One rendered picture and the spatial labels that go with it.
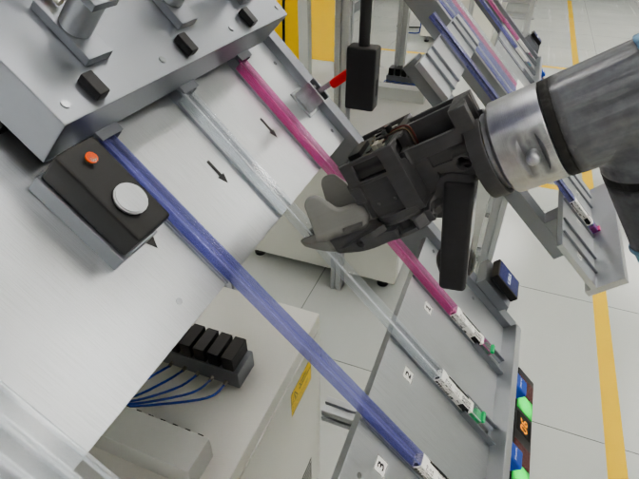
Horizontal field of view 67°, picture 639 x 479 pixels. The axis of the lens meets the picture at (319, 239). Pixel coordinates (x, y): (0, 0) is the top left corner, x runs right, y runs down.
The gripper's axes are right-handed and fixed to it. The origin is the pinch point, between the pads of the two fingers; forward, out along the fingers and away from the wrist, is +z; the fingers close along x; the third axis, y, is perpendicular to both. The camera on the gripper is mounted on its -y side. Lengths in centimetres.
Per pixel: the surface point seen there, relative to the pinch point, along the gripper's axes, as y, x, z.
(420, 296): -15.7, -8.3, -1.9
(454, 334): -22.6, -8.4, -3.2
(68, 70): 23.8, 13.6, -0.8
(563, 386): -108, -76, 12
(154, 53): 22.6, 5.7, -1.0
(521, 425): -39.6, -7.5, -5.4
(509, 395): -31.7, -5.7, -6.9
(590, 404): -112, -72, 6
